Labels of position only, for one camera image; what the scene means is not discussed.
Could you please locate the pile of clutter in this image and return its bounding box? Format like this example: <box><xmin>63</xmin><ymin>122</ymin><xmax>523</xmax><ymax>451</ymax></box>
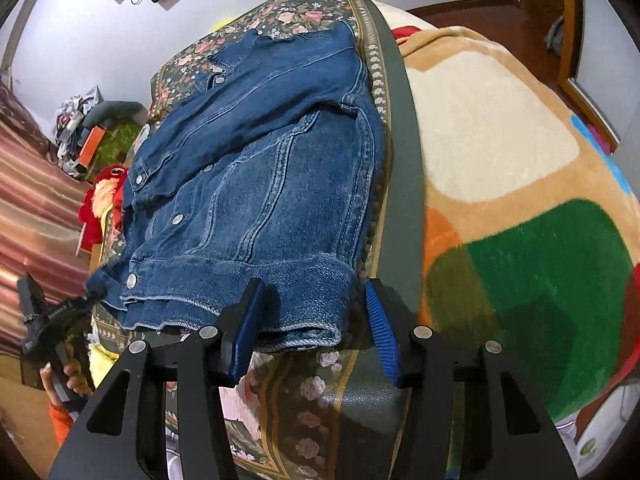
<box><xmin>52</xmin><ymin>87</ymin><xmax>104</xmax><ymax>161</ymax></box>

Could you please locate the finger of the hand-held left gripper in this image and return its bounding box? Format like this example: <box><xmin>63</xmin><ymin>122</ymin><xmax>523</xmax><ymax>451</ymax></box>
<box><xmin>46</xmin><ymin>285</ymin><xmax>108</xmax><ymax>335</ymax></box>

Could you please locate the floral bedspread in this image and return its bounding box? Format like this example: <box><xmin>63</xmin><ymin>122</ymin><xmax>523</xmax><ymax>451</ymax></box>
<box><xmin>90</xmin><ymin>0</ymin><xmax>456</xmax><ymax>480</ymax></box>

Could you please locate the dark grey cushion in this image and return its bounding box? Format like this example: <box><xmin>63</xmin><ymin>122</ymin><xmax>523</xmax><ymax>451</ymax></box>
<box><xmin>82</xmin><ymin>100</ymin><xmax>147</xmax><ymax>129</ymax></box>

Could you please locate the person's left hand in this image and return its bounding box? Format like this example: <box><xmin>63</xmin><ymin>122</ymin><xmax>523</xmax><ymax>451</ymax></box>
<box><xmin>40</xmin><ymin>360</ymin><xmax>94</xmax><ymax>402</ymax></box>

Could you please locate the yellow garment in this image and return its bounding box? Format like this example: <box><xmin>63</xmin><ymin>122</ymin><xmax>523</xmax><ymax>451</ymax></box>
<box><xmin>87</xmin><ymin>210</ymin><xmax>127</xmax><ymax>387</ymax></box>

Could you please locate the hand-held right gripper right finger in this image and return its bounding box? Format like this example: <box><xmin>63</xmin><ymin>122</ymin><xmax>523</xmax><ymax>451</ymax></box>
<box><xmin>364</xmin><ymin>279</ymin><xmax>578</xmax><ymax>480</ymax></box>

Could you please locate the person's left forearm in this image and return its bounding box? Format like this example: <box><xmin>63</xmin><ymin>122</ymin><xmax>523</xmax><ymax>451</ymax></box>
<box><xmin>47</xmin><ymin>400</ymin><xmax>77</xmax><ymax>449</ymax></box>

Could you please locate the colourful plush blanket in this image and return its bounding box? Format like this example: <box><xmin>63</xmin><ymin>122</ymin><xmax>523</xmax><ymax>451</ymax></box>
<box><xmin>390</xmin><ymin>25</ymin><xmax>640</xmax><ymax>423</ymax></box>

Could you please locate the striped brown curtain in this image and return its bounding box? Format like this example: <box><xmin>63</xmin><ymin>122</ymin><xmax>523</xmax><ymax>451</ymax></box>
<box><xmin>0</xmin><ymin>80</ymin><xmax>97</xmax><ymax>356</ymax></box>

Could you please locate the blue denim jacket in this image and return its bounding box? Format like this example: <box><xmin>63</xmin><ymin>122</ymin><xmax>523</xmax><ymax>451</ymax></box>
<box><xmin>85</xmin><ymin>20</ymin><xmax>389</xmax><ymax>354</ymax></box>

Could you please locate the green patterned box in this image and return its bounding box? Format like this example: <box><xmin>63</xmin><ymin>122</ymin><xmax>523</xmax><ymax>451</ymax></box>
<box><xmin>95</xmin><ymin>120</ymin><xmax>144</xmax><ymax>172</ymax></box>

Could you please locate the red plush toy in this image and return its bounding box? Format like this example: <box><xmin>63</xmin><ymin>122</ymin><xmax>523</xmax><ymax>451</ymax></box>
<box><xmin>77</xmin><ymin>165</ymin><xmax>127</xmax><ymax>252</ymax></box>

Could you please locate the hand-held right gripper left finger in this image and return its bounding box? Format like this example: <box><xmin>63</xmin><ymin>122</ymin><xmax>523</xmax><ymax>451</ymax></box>
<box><xmin>47</xmin><ymin>277</ymin><xmax>266</xmax><ymax>480</ymax></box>

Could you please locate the white plastic bag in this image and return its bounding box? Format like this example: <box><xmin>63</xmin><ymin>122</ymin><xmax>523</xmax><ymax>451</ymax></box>
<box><xmin>554</xmin><ymin>385</ymin><xmax>640</xmax><ymax>480</ymax></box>

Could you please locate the orange box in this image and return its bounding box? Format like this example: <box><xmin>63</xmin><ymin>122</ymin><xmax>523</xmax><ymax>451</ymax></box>
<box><xmin>75</xmin><ymin>126</ymin><xmax>107</xmax><ymax>174</ymax></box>

